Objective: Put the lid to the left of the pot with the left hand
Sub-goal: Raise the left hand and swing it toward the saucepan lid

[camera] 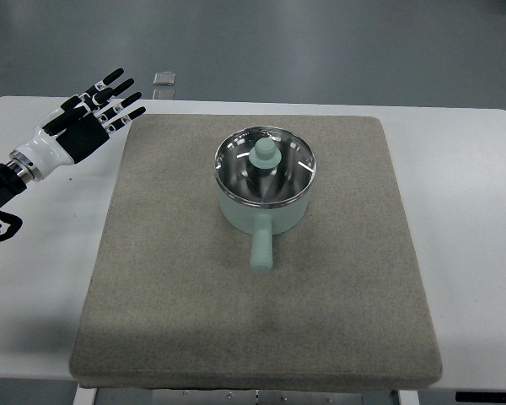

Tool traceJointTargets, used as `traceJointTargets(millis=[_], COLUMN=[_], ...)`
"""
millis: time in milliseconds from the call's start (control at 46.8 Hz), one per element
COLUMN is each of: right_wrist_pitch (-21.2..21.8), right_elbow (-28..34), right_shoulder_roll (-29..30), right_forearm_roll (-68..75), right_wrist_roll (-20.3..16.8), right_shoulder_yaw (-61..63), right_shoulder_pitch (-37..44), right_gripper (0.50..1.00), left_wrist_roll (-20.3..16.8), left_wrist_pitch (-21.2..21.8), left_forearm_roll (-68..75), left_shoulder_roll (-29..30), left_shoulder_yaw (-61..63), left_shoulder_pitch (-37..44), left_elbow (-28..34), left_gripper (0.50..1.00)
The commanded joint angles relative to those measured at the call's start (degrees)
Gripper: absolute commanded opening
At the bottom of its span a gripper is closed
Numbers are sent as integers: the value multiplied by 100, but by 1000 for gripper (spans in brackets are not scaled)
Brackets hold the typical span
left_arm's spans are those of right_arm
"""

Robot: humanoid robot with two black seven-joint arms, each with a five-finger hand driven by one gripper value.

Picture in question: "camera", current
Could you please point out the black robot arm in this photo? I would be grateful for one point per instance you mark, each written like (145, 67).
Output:
(12, 182)

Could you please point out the mint green saucepan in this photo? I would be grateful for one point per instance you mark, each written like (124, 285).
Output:
(262, 224)

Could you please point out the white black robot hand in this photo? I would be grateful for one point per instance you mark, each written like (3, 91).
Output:
(77, 128)

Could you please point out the grey felt mat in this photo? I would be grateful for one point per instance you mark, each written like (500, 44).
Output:
(173, 301)

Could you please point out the glass lid with green knob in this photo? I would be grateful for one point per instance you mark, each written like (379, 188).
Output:
(264, 167)

